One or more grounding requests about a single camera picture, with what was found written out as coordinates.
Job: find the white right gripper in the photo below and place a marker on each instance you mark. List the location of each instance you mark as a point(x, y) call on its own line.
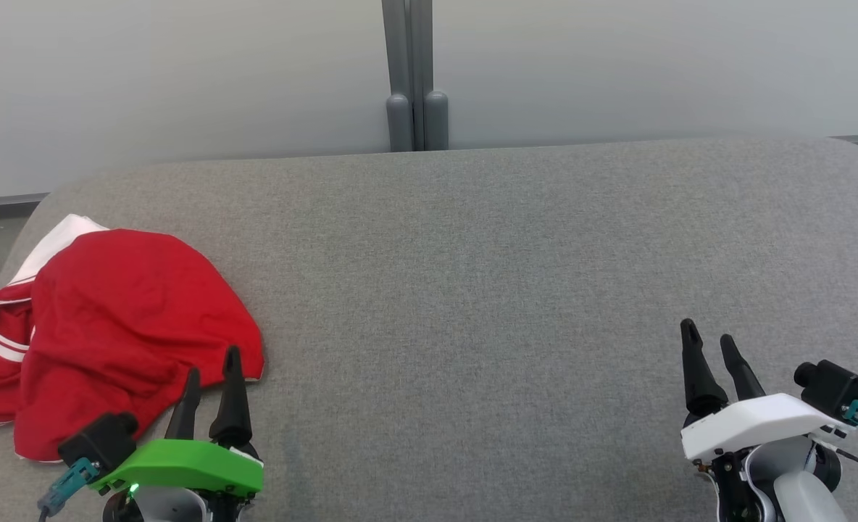
point(755, 424)

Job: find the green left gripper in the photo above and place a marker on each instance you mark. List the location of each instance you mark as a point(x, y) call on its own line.
point(182, 464)

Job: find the red shorts with white trim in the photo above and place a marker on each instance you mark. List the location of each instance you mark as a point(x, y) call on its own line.
point(132, 319)

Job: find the grey-white right robot arm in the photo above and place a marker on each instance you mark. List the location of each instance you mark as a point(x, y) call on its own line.
point(798, 493)

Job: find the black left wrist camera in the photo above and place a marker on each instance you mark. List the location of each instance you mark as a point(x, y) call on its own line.
point(103, 438)

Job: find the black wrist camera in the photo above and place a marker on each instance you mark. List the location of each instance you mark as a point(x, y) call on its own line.
point(103, 438)
point(835, 388)

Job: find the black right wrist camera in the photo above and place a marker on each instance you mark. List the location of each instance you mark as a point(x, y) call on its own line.
point(835, 388)

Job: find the grey window frame post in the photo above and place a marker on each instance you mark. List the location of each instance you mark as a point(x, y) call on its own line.
point(414, 72)

